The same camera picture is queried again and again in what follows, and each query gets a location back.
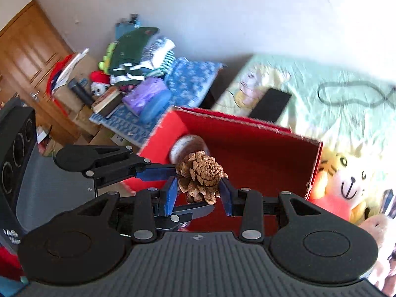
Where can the black cylinder bottle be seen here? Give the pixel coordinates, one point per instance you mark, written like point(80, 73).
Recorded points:
point(79, 91)

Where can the purple tissue packet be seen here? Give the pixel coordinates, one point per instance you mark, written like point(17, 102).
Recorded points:
point(144, 94)

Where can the pink bunny plush toy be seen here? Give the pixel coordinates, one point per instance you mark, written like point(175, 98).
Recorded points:
point(380, 241)

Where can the dark green garment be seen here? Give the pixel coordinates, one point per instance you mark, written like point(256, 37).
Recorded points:
point(133, 46)

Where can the green cartoon print bedsheet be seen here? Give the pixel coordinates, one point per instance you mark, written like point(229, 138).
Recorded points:
point(340, 130)

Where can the clear tape roll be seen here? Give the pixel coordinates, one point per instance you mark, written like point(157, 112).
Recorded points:
point(185, 145)

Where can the blue plastic lid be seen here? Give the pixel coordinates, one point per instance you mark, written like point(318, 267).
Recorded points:
point(154, 106)

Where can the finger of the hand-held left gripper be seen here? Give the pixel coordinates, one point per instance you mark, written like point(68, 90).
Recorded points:
point(198, 210)
point(154, 172)

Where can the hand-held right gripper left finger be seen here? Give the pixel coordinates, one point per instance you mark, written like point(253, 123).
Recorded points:
point(170, 196)

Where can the white plastic sheet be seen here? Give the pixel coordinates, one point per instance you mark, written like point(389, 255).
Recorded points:
point(72, 63)

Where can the thick book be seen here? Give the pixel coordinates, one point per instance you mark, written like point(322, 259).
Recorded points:
point(108, 100)

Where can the black phone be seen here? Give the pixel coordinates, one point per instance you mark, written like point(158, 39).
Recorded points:
point(270, 105)

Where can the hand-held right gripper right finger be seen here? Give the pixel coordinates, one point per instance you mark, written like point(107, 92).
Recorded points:
point(225, 196)

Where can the red white plush toy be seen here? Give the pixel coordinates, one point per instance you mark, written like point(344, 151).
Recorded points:
point(99, 77)

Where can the brown cardboard box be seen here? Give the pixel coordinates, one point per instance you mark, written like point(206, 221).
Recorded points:
point(71, 105)
point(105, 136)

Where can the red cardboard box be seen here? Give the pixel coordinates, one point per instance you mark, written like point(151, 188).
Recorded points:
point(247, 148)

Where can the blue patterned cloth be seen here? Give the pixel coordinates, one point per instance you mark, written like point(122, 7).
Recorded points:
point(191, 80)

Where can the blue garment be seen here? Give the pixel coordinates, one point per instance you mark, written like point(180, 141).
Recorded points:
point(123, 29)

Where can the brown pine cone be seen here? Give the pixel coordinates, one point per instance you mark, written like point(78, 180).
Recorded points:
point(201, 173)

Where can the green white striped cloth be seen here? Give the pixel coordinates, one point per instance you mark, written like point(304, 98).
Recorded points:
point(161, 52)

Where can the green plush toy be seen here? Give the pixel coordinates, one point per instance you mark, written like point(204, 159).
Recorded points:
point(106, 57)

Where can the wooden door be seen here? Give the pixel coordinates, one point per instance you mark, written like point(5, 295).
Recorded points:
point(27, 55)

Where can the red bag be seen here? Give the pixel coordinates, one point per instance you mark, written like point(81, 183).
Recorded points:
point(57, 71)

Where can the yellow tiger plush toy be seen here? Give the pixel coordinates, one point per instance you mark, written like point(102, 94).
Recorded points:
point(349, 185)

